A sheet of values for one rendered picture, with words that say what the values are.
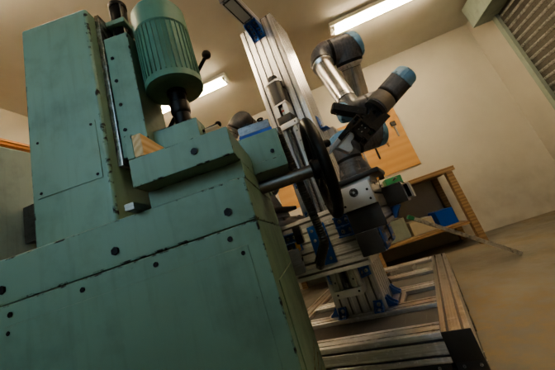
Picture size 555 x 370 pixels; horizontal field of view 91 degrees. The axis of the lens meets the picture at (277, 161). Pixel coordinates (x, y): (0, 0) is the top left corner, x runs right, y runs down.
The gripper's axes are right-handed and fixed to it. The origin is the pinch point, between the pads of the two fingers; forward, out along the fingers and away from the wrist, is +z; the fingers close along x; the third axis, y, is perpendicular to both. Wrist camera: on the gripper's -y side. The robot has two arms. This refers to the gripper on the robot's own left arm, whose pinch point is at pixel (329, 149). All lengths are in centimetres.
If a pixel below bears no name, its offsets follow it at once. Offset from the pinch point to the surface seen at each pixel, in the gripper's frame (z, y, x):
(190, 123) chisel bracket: 23.2, -34.6, -11.5
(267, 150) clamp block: 14.3, -12.0, -11.3
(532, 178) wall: -195, 189, 278
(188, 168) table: 28.5, -15.5, -34.9
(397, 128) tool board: -152, 30, 301
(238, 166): 22.0, -9.9, -29.8
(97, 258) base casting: 54, -17, -33
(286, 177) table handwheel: 16.3, -3.0, -11.6
